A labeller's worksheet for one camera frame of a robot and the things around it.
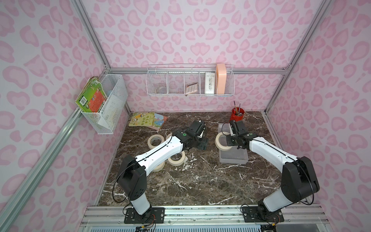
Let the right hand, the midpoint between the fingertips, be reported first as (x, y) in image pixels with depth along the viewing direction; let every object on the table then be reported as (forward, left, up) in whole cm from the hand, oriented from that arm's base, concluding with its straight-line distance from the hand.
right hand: (230, 137), depth 91 cm
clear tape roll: (+26, +45, +17) cm, 55 cm away
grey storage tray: (-7, -3, -10) cm, 13 cm away
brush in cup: (+25, -7, +1) cm, 27 cm away
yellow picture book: (+22, +64, -8) cm, 68 cm away
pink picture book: (+22, +50, -9) cm, 55 cm away
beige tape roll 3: (-7, +7, +1) cm, 10 cm away
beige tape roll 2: (-14, +32, -7) cm, 36 cm away
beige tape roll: (-17, +44, -7) cm, 47 cm away
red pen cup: (+20, -8, -1) cm, 21 cm away
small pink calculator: (+26, +25, +18) cm, 40 cm away
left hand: (-6, +18, +6) cm, 20 cm away
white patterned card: (+27, +13, +21) cm, 37 cm away
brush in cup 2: (+26, -11, +1) cm, 28 cm away
